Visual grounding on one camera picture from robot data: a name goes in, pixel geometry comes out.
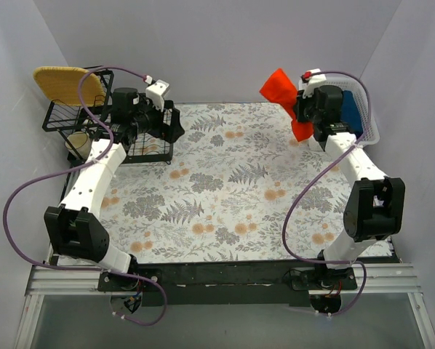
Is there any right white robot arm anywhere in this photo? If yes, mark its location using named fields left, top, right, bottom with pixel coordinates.
left=295, top=84, right=405, bottom=289

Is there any rolled blue t shirt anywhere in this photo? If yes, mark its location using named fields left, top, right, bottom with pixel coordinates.
left=340, top=90, right=363, bottom=138

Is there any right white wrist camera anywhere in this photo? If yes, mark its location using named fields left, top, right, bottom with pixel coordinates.
left=298, top=68, right=327, bottom=99

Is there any orange t shirt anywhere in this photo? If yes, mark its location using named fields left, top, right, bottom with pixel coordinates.
left=260, top=68, right=313, bottom=142

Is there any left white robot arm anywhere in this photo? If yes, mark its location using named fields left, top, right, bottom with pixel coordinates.
left=44, top=80, right=185, bottom=291

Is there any aluminium frame rail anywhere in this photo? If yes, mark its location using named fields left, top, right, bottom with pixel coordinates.
left=17, top=260, right=435, bottom=348

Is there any floral table mat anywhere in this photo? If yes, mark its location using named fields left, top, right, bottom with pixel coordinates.
left=53, top=100, right=391, bottom=265

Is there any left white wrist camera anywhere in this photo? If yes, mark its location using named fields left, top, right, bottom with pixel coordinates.
left=145, top=80, right=170, bottom=111

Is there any cream mug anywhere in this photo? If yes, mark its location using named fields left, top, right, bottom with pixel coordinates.
left=65, top=131, right=92, bottom=160

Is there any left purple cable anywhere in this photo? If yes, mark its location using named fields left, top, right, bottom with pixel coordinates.
left=2, top=65, right=167, bottom=326

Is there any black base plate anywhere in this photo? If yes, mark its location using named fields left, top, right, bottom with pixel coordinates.
left=97, top=260, right=357, bottom=307

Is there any black wire dish rack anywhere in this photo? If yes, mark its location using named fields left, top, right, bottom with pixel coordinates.
left=41, top=65, right=175, bottom=167

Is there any woven yellow plate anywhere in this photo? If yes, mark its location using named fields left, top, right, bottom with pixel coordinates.
left=33, top=66, right=105, bottom=107

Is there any white plastic basket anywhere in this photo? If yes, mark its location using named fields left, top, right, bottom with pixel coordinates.
left=326, top=76, right=380, bottom=146

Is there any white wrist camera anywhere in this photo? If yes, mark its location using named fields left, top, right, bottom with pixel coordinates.
left=298, top=68, right=327, bottom=99
left=145, top=80, right=170, bottom=111

